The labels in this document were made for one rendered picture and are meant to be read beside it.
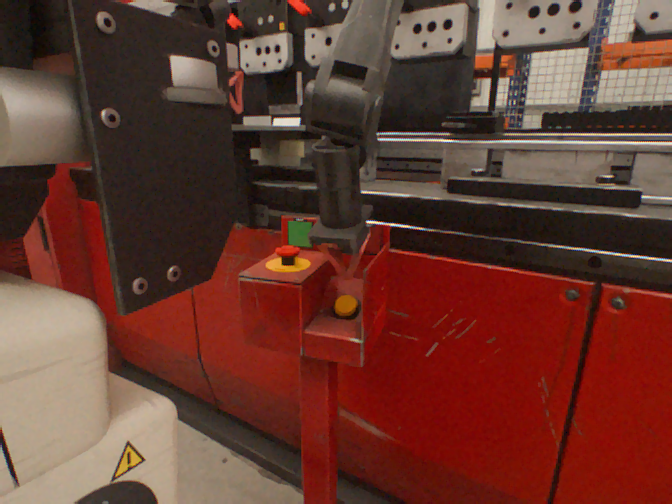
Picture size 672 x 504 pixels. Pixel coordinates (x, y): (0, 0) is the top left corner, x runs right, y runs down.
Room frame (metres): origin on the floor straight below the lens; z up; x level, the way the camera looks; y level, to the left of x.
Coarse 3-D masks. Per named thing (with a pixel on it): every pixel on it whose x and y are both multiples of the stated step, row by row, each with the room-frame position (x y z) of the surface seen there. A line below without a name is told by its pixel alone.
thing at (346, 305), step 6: (336, 300) 0.59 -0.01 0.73; (342, 300) 0.59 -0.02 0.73; (348, 300) 0.58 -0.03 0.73; (354, 300) 0.58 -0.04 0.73; (336, 306) 0.58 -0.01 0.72; (342, 306) 0.58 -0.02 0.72; (348, 306) 0.58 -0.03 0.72; (354, 306) 0.57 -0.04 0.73; (336, 312) 0.57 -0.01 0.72; (342, 312) 0.57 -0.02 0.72; (348, 312) 0.57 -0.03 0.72; (354, 312) 0.57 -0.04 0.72
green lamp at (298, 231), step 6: (288, 222) 0.70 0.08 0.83; (294, 222) 0.70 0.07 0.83; (300, 222) 0.70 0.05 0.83; (306, 222) 0.69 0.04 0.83; (288, 228) 0.70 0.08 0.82; (294, 228) 0.70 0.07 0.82; (300, 228) 0.70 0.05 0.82; (306, 228) 0.69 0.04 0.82; (288, 234) 0.70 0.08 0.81; (294, 234) 0.70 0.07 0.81; (300, 234) 0.70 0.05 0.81; (306, 234) 0.69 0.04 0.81; (294, 240) 0.70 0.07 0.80; (300, 240) 0.70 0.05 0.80; (306, 240) 0.69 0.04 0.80; (300, 246) 0.70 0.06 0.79; (306, 246) 0.69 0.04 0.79
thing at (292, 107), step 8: (296, 72) 1.05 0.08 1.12; (272, 80) 1.09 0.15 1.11; (280, 80) 1.07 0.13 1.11; (288, 80) 1.06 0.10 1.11; (296, 80) 1.05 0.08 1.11; (272, 88) 1.09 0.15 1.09; (280, 88) 1.07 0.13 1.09; (288, 88) 1.06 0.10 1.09; (296, 88) 1.05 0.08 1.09; (272, 96) 1.09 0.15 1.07; (280, 96) 1.07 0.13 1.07; (288, 96) 1.06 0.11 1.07; (296, 96) 1.05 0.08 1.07; (272, 104) 1.09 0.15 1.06; (280, 104) 1.07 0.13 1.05; (288, 104) 1.06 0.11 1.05; (296, 104) 1.05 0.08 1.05; (272, 112) 1.10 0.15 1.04; (280, 112) 1.09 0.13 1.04; (288, 112) 1.07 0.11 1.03; (296, 112) 1.06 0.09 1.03
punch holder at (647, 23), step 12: (648, 0) 0.66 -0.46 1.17; (660, 0) 0.65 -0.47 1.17; (636, 12) 0.66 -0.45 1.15; (648, 12) 0.66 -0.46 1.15; (660, 12) 0.65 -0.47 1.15; (636, 24) 0.67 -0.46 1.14; (648, 24) 0.65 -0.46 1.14; (660, 24) 0.65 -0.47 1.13; (636, 36) 0.68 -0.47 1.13; (648, 36) 0.68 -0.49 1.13; (660, 36) 0.68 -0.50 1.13
